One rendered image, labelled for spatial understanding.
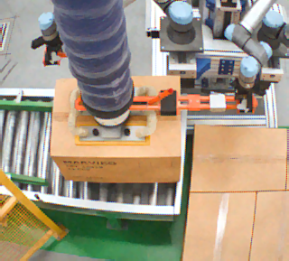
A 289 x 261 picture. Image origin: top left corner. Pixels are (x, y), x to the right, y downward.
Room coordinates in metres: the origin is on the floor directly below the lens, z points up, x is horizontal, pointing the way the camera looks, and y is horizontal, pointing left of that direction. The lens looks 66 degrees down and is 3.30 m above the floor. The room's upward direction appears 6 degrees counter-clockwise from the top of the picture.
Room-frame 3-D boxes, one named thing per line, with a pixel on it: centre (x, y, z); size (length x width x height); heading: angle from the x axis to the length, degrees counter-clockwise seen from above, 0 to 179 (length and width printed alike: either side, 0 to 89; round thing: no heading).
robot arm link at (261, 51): (1.02, -0.50, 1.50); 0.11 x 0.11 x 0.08; 41
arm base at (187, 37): (1.43, -0.23, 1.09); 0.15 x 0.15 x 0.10
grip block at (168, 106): (0.97, -0.11, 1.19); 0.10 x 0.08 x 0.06; 173
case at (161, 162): (1.00, 0.13, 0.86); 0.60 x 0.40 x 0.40; 84
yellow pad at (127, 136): (0.90, 0.15, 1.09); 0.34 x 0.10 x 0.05; 83
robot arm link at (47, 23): (1.29, 0.38, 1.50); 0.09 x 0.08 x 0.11; 115
